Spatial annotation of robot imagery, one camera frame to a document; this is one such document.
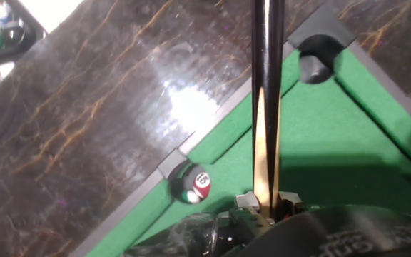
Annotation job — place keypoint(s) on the green striped pool ball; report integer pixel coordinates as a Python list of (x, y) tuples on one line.
[(190, 197)]

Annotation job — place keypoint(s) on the maroon striped fifteen pool ball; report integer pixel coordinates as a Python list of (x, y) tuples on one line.
[(202, 185)]

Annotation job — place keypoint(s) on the mini green felt pool table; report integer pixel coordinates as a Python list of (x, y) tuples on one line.
[(316, 142)]

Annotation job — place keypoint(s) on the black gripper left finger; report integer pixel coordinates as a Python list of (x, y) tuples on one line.
[(248, 217)]

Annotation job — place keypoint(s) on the black triangle ball rack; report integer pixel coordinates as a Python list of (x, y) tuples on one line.
[(30, 32)]

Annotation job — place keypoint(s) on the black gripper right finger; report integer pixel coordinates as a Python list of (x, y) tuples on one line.
[(291, 203)]

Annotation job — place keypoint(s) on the wooden pool cue black butt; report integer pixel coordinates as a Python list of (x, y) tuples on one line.
[(267, 89)]

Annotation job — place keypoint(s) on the dark marble pattern board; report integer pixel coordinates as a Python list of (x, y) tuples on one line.
[(84, 125)]

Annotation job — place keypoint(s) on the large white paper sheet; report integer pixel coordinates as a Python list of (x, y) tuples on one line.
[(48, 10)]

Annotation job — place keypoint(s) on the black pool ball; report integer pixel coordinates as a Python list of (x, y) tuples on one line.
[(13, 34)]

